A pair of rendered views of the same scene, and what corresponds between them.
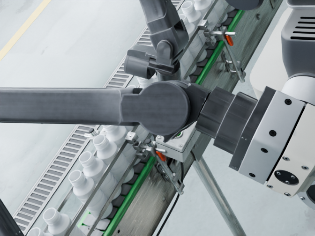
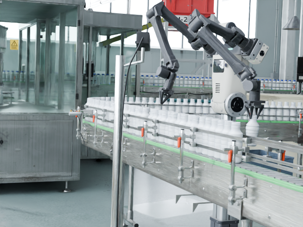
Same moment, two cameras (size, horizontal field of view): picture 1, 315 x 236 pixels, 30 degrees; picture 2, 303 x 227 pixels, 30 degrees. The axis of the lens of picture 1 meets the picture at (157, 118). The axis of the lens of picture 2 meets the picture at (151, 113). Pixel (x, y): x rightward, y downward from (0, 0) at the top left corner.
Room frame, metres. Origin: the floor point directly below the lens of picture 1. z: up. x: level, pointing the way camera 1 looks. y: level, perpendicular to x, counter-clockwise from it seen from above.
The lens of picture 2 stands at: (0.18, 3.34, 1.33)
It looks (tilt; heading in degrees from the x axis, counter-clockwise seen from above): 3 degrees down; 286
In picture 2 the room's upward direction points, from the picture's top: 2 degrees clockwise
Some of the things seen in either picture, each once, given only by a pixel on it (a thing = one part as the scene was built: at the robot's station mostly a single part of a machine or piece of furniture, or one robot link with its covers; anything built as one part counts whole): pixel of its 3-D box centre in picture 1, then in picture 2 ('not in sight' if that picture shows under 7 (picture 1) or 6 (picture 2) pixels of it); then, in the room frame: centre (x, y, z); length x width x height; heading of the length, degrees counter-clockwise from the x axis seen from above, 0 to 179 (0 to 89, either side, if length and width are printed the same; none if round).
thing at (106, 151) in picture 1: (112, 158); (138, 120); (1.18, 0.16, 1.08); 0.06 x 0.06 x 0.17
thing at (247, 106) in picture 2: not in sight; (252, 110); (0.50, 0.31, 1.18); 0.07 x 0.07 x 0.09; 39
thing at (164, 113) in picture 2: not in sight; (164, 126); (0.93, 0.49, 1.08); 0.06 x 0.06 x 0.17
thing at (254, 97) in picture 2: not in sight; (254, 97); (0.49, 0.31, 1.25); 0.10 x 0.07 x 0.07; 39
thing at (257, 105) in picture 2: not in sight; (254, 110); (0.49, 0.30, 1.18); 0.07 x 0.07 x 0.09; 39
